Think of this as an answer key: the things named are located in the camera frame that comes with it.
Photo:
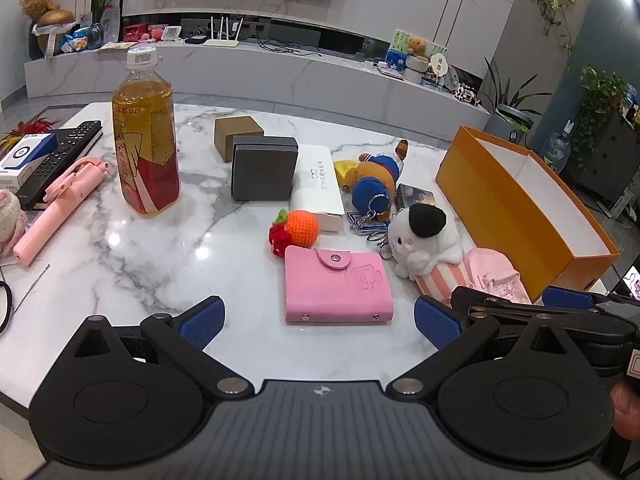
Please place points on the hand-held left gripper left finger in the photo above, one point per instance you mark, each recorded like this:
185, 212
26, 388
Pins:
202, 322

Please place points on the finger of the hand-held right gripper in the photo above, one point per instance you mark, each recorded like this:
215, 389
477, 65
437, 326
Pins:
480, 301
570, 297

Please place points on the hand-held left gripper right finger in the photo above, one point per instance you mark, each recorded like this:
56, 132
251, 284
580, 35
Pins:
440, 322

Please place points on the pink baby garment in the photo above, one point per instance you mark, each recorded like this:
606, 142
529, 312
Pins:
495, 275

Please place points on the white cat plush striped cup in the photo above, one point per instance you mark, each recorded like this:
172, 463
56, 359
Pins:
420, 240

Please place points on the orange cardboard box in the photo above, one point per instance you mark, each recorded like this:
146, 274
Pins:
500, 210

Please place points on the pink card wallet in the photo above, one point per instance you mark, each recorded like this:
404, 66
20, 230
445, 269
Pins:
335, 290

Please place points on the small dark printed box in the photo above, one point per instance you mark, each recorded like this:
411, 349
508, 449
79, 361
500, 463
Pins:
412, 195

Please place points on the crochet orange and strawberry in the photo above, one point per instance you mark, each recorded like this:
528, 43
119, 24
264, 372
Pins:
302, 227

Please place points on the bear plush blue outfit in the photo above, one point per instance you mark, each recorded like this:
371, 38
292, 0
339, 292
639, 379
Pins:
372, 185

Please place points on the grey textured square box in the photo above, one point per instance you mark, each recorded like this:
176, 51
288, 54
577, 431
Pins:
262, 172

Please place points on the white long box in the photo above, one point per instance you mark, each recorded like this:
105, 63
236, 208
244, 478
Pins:
315, 190

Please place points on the small yellow packet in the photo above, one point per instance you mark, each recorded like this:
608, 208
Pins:
345, 170

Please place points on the small brown cardboard box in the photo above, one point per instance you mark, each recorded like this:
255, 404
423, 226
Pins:
235, 130

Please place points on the person's right hand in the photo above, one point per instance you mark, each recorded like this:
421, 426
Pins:
626, 410

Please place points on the dark grey cabinet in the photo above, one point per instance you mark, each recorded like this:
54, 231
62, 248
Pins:
607, 160

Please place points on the blue water jug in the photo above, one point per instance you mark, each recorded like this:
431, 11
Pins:
556, 147

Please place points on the thin metal pick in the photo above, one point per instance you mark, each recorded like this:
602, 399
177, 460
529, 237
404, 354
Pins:
31, 287

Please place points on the grey pedal trash bin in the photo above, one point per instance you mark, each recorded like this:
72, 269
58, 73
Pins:
507, 122

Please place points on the amber tea bottle red label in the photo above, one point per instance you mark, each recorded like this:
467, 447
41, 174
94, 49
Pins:
145, 150

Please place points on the pink selfie stick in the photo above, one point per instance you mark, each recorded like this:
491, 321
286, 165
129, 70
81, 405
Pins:
55, 205

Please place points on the trailing green cabinet plant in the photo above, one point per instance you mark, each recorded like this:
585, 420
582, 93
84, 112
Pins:
597, 95

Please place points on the black white checkered toy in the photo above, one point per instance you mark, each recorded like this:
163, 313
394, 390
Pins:
470, 95

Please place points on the black remote control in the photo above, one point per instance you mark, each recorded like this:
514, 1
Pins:
35, 200
65, 152

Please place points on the tall leafy floor plant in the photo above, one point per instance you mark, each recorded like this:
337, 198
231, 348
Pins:
510, 92

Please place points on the pink white crochet item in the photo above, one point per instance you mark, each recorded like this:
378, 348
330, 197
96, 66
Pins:
9, 225

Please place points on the white round hand fan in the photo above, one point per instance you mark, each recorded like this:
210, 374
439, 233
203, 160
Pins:
438, 62

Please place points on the white box blue label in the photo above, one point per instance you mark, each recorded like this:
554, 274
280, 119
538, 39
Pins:
25, 155

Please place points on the white marble tv console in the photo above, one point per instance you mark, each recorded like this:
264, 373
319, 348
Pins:
225, 72

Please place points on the red feather toy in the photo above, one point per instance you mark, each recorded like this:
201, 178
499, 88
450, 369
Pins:
30, 127

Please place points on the green blue painted card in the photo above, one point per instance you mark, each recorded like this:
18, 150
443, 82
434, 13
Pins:
397, 52

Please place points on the brown teddy bear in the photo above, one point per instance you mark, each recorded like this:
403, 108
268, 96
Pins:
416, 45

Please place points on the white wifi router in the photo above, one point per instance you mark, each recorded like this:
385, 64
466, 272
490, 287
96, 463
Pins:
222, 41

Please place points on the hanging green vine plant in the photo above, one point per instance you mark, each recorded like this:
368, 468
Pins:
550, 10

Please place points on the white desk clock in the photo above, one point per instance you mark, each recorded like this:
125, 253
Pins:
170, 32

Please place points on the red storage box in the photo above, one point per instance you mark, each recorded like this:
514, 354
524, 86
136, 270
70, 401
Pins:
135, 32

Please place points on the snack packets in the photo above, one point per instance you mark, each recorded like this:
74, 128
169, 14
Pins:
80, 37

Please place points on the dried flower vase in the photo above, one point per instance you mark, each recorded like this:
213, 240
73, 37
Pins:
47, 15

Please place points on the green potted plant with frame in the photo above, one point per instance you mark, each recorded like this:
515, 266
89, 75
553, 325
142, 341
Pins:
107, 5

